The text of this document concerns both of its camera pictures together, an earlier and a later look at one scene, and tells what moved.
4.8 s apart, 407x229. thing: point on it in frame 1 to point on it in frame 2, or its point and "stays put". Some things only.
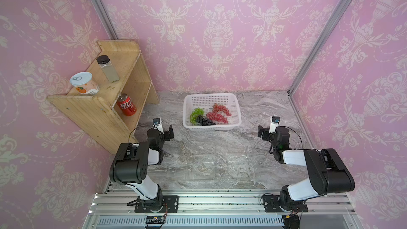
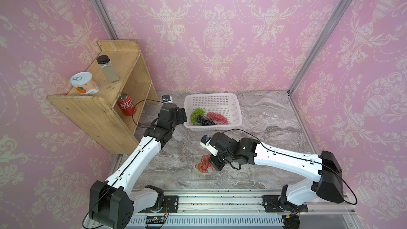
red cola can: [126, 105] stays put
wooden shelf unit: [121, 69] stays put
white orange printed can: [83, 82] stays put
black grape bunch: [204, 121] stays put
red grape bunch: [217, 117] to [205, 163]
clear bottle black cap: [104, 62] stays put
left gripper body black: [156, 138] to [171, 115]
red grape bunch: [217, 108] to [217, 117]
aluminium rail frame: [118, 210] stays put
